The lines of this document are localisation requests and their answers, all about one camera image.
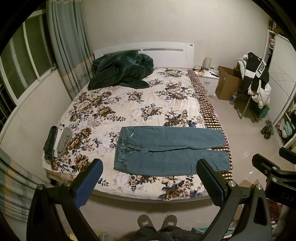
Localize white wardrobe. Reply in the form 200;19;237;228
263;20;295;148

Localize dark green plush blanket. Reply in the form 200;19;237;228
87;50;154;90

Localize blue denim jeans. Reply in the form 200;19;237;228
114;126;230;177

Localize white nightstand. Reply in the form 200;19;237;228
194;67;219;96

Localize black white jacket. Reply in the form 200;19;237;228
242;52;269;93

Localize grey folded knit garment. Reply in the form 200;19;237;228
57;127;72;158

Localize window with white frame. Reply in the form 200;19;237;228
1;9;56;128

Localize dark folded pants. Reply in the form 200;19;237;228
43;126;57;160

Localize beige table lamp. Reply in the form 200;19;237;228
202;57;212;69

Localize green slippers pair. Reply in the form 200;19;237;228
260;120;274;140

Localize white bed headboard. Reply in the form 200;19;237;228
94;42;194;69

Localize left grey slipper foot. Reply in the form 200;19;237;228
137;214;155;230

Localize chair with clothes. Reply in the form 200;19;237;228
233;89;269;123

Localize striped fabric at left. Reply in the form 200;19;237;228
0;150;52;223

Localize plastic water bottle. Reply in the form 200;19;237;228
229;90;238;105

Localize brown cardboard box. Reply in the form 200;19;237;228
215;66;243;100

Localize white folded garment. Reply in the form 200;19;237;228
53;125;64;158

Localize floral bed blanket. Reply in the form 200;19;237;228
42;68;208;201

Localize checkered brown bed sheet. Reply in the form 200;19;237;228
187;69;233;181

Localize green striped curtain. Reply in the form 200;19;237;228
46;1;94;98

